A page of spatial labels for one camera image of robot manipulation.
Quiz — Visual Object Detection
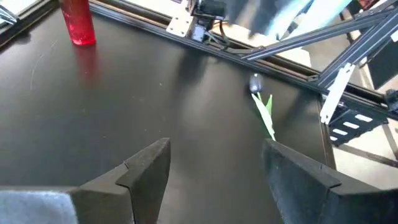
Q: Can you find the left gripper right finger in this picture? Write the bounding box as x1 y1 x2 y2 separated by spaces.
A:
263 139 398 224

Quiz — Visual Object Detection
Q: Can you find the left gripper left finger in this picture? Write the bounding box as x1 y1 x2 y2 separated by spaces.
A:
0 138 172 224

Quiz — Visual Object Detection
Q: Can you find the black artificial tulip with leaves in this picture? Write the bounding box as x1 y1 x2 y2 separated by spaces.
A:
248 73 277 141

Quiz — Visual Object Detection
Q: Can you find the red glass vase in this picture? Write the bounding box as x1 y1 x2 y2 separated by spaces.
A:
58 0 97 47

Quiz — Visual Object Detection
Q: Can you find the black table mat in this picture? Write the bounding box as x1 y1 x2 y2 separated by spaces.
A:
0 6 336 224

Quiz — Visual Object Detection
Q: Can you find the black aluminium table frame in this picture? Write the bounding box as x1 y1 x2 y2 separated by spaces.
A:
0 0 398 169

